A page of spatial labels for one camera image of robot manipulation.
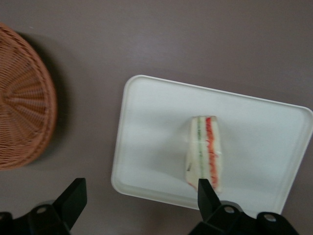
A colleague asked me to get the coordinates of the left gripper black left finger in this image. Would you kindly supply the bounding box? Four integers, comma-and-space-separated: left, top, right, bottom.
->
0, 178, 88, 235

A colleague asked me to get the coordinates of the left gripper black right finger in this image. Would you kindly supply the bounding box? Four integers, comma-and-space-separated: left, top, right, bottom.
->
189, 179, 298, 235

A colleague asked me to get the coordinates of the cream plastic serving tray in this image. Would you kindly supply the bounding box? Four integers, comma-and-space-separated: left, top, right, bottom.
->
110, 74, 313, 215

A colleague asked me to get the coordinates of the triangular sandwich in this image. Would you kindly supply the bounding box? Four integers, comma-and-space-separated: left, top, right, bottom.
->
183, 115, 224, 194

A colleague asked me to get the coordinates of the brown round wicker basket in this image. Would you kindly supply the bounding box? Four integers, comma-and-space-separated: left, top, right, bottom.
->
0, 22, 58, 171

